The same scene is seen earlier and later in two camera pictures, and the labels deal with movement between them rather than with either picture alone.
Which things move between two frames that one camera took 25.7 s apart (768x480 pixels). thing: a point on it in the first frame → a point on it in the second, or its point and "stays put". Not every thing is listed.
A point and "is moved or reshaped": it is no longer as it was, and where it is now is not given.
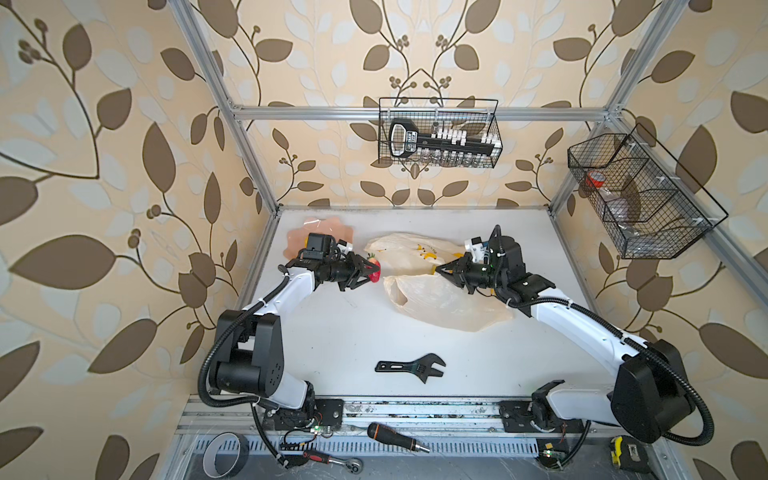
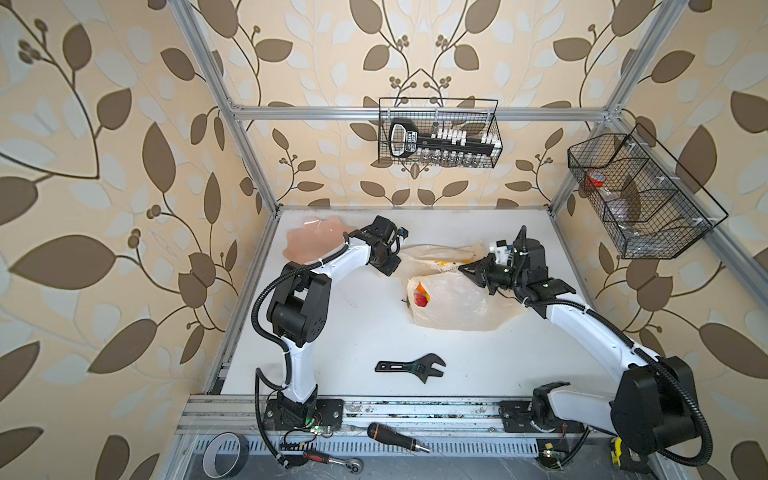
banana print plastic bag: (411, 262) is moved or reshaped
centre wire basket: (438, 132) stays put
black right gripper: (459, 274) → (481, 275)
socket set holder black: (405, 140) stays put
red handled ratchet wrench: (352, 465) stays put
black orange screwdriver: (390, 436) stays put
